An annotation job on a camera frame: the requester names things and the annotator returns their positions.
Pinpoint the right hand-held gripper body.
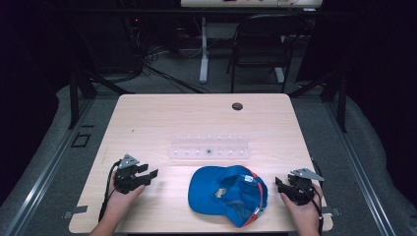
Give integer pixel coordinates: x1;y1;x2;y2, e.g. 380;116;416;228
287;167;326;207

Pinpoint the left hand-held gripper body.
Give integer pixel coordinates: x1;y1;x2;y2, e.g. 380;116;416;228
112;153;148;195

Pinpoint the blue baseball cap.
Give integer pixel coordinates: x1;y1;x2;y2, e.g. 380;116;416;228
187;164;269;229

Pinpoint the person's right hand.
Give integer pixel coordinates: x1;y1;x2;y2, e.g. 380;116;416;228
279;183;325;231

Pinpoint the person's left hand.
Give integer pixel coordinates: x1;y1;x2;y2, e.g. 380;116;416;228
103;170;147;223

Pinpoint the grey tape strip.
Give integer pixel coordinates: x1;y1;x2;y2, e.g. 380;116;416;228
321;206;342;218
62;205;89;220

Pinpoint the clear acrylic rack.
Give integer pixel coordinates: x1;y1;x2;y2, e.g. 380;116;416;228
167;132;253;162

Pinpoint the black metal stand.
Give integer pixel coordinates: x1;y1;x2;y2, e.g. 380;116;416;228
66;61;136;130
287;69;349;134

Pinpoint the white background desk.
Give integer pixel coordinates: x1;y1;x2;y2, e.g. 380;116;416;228
179;0;325;85

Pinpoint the black folding chair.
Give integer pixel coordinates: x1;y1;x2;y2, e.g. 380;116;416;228
225;13;308;94

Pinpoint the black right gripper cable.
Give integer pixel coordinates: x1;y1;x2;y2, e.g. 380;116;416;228
293;157;326;236

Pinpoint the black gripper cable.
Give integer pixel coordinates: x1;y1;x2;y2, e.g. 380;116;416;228
293;157;326;236
97;159;123;223

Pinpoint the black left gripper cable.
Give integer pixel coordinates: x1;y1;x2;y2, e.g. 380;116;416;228
97;159;123;223

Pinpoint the grey metal floor rail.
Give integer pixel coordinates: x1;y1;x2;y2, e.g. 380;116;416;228
322;100;398;236
2;97;96;236

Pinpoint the bundle of floor cables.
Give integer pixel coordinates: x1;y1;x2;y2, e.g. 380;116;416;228
123;18;212;95

